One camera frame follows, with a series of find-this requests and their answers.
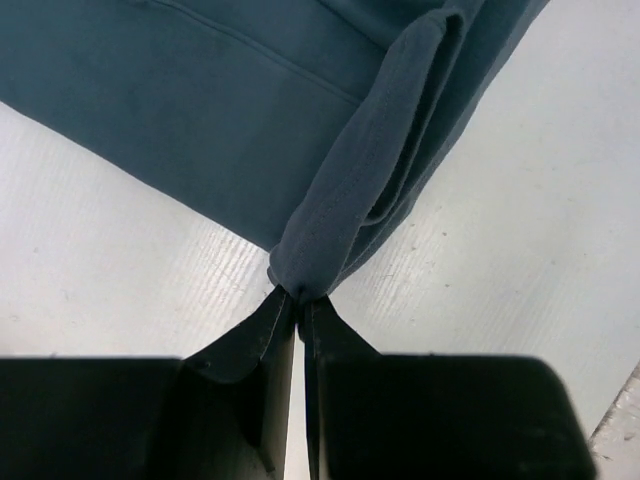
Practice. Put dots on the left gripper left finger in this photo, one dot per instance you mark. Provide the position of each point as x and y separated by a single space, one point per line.
228 414

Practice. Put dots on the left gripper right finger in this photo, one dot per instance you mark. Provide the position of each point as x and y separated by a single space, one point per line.
343 372

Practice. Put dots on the blue t shirt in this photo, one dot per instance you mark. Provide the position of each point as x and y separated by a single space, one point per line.
307 127

